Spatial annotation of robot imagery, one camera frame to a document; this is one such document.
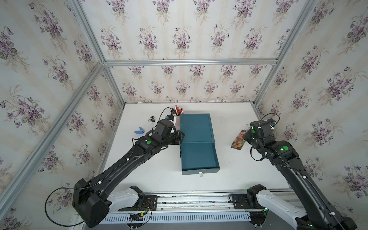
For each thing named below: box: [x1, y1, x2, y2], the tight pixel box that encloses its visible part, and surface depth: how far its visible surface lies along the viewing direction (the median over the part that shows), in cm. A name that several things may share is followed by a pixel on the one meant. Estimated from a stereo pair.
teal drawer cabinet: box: [179, 113, 217, 153], surface depth 78 cm
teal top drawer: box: [180, 142, 221, 178], surface depth 75 cm
